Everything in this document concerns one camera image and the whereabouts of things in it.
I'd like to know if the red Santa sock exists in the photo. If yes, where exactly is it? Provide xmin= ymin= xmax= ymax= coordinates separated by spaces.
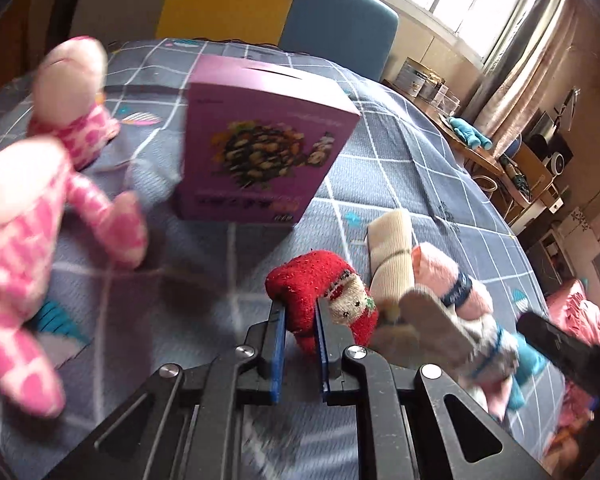
xmin=265 ymin=250 xmax=379 ymax=354

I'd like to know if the beige sock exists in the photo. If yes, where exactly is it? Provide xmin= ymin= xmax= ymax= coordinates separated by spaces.
xmin=367 ymin=209 xmax=415 ymax=322

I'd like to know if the purple cardboard box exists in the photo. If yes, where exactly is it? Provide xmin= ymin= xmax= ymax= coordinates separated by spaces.
xmin=175 ymin=54 xmax=361 ymax=224

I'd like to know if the blue plush toy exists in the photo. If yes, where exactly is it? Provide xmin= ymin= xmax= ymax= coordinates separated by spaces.
xmin=507 ymin=333 xmax=547 ymax=411

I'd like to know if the pink bedding pile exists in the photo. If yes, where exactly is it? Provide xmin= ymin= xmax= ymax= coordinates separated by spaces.
xmin=546 ymin=278 xmax=600 ymax=429

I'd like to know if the pink cloth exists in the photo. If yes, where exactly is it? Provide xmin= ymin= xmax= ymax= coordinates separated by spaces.
xmin=472 ymin=375 xmax=514 ymax=422

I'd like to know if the pink rolled towel with band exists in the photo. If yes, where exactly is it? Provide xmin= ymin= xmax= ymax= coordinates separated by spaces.
xmin=412 ymin=242 xmax=493 ymax=321

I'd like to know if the grey checked bed quilt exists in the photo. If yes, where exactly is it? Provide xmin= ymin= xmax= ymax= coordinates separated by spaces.
xmin=0 ymin=38 xmax=546 ymax=479

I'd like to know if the wooden desk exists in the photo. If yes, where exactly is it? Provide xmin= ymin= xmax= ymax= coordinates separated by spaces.
xmin=382 ymin=79 xmax=564 ymax=234

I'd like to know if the teal plush on desk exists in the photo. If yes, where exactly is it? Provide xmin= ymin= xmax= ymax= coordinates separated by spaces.
xmin=448 ymin=116 xmax=492 ymax=151

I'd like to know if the metal tin can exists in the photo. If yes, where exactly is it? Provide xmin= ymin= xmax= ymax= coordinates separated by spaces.
xmin=394 ymin=58 xmax=430 ymax=98

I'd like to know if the large pink giraffe plush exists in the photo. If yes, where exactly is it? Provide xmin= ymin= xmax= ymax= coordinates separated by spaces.
xmin=0 ymin=136 xmax=148 ymax=418

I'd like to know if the beige curtain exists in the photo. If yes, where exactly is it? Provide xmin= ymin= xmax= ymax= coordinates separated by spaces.
xmin=460 ymin=0 xmax=578 ymax=157

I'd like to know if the small pink giraffe plush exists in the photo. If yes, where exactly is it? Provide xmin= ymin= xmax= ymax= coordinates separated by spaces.
xmin=27 ymin=36 xmax=120 ymax=170

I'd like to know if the yellow blue grey headboard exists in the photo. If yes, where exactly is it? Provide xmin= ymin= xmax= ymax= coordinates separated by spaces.
xmin=70 ymin=0 xmax=399 ymax=80

